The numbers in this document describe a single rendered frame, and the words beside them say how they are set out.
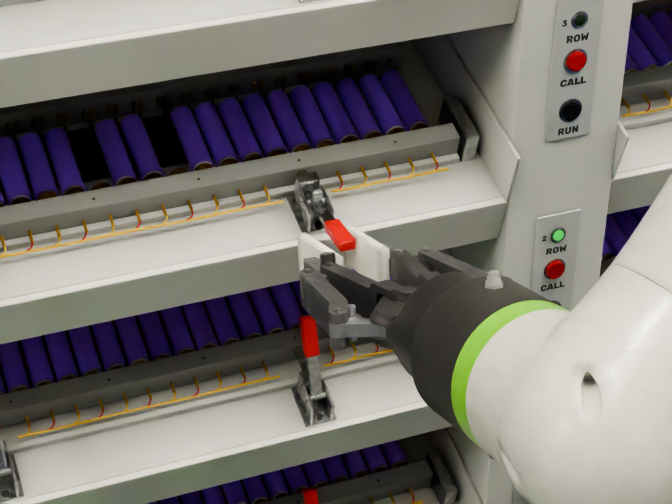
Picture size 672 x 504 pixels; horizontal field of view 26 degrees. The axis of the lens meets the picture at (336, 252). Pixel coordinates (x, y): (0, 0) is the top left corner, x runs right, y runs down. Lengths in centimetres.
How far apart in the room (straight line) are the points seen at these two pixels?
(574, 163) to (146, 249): 35
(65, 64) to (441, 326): 33
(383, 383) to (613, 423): 58
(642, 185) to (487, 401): 50
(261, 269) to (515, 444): 43
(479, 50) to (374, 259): 23
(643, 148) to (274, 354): 36
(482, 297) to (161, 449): 46
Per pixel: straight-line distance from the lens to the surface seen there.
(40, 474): 121
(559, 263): 123
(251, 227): 113
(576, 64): 114
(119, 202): 111
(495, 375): 78
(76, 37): 100
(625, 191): 124
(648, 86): 129
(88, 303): 110
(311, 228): 113
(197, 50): 102
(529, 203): 119
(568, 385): 72
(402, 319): 89
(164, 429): 123
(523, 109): 114
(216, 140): 116
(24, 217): 110
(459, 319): 83
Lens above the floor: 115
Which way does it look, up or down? 34 degrees down
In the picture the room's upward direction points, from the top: straight up
